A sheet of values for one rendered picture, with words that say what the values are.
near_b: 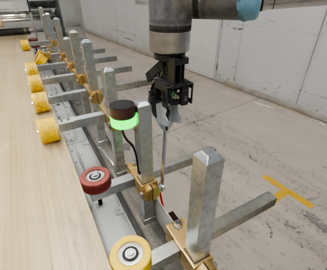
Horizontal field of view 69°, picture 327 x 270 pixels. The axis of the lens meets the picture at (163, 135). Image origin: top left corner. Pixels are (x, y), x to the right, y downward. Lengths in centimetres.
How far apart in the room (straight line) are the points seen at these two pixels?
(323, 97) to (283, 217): 176
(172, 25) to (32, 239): 51
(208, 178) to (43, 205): 41
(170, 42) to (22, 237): 50
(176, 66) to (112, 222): 61
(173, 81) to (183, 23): 12
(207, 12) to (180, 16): 5
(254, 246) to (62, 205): 129
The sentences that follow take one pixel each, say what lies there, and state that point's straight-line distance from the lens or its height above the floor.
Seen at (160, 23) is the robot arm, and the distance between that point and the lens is 52.
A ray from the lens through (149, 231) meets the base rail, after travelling 79.
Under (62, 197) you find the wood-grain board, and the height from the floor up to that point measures 90.
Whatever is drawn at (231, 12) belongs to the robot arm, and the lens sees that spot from 50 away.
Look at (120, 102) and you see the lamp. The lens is 55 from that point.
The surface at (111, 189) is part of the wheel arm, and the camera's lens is 70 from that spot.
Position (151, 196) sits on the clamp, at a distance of 68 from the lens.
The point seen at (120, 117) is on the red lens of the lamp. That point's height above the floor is 110.
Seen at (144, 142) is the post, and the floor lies 101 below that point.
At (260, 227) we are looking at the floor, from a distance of 178.
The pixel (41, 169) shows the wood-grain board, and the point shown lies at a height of 90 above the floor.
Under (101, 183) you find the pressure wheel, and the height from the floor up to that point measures 91.
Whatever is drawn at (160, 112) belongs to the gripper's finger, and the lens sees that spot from 61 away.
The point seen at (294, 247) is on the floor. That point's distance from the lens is 177.
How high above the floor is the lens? 134
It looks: 32 degrees down
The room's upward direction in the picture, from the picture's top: straight up
